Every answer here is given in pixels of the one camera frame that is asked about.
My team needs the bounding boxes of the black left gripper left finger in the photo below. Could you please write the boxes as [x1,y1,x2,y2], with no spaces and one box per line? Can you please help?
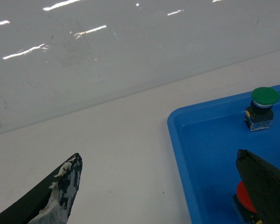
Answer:
[0,153,83,224]

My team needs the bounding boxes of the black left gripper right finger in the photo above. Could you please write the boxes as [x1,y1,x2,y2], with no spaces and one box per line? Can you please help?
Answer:
[236,149,280,224]

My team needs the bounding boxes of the red mushroom push button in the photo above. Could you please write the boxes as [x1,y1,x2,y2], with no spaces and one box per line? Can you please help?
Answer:
[232,181,263,224]

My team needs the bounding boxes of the green mushroom push button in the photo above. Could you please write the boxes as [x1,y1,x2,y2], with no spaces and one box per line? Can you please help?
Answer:
[244,87,280,132]

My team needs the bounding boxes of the blue plastic tray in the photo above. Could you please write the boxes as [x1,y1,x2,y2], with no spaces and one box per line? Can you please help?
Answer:
[168,85,280,224]

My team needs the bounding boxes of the white whiteboard panel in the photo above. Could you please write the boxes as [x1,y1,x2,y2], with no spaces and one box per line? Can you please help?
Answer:
[0,0,280,134]

